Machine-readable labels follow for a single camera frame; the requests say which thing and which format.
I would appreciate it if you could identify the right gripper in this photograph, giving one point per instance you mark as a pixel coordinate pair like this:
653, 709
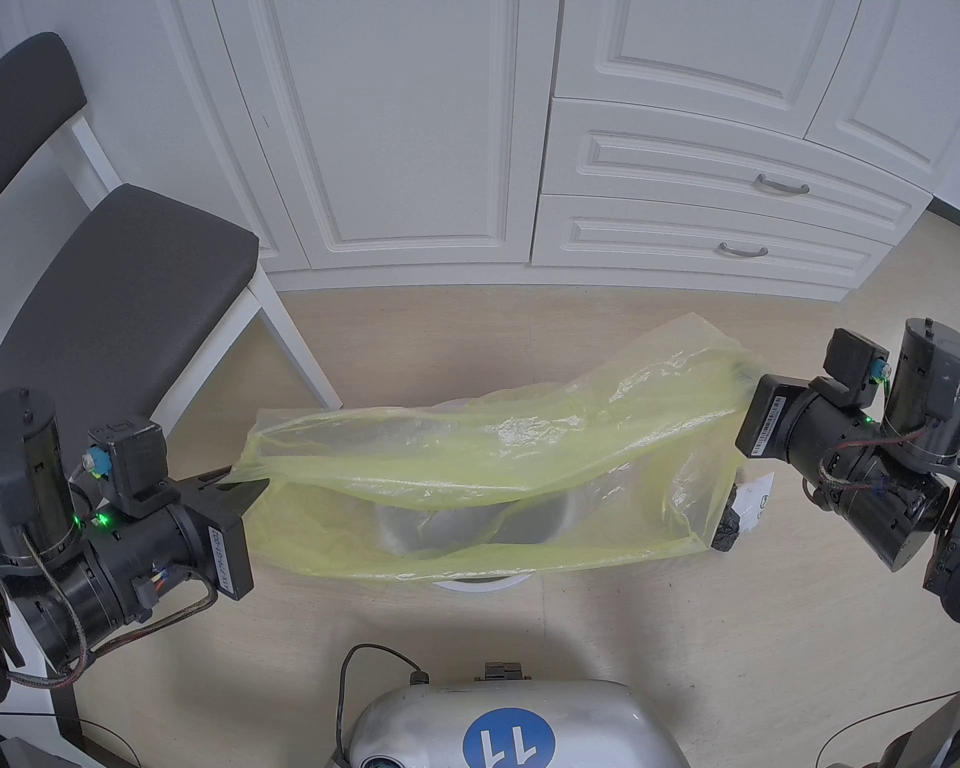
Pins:
795, 427

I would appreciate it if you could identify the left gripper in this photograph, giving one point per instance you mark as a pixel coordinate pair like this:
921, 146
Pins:
180, 555

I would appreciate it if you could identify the white printed wrapper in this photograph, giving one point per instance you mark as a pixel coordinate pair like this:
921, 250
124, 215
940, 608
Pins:
754, 502

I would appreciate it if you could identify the yellow plastic bag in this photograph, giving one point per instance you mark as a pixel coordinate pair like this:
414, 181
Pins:
487, 450

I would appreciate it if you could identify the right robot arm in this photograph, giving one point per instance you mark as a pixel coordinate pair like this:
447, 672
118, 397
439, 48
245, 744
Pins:
922, 390

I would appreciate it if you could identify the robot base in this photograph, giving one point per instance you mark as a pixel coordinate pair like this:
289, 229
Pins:
525, 720

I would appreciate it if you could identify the white trash bin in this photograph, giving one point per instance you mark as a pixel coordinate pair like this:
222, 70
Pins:
480, 586

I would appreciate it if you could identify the white chair dark grey seat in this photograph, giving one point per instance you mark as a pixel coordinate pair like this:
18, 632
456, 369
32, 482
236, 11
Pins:
150, 300

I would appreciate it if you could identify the white wardrobe with drawers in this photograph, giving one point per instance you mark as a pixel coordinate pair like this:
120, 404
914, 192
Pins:
450, 112

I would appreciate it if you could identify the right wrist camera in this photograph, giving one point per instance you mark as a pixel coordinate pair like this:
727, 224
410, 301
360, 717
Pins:
855, 360

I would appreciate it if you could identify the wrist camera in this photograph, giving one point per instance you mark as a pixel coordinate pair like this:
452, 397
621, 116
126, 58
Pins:
855, 360
131, 457

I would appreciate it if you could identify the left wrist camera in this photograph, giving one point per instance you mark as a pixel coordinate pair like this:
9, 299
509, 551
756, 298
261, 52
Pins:
131, 457

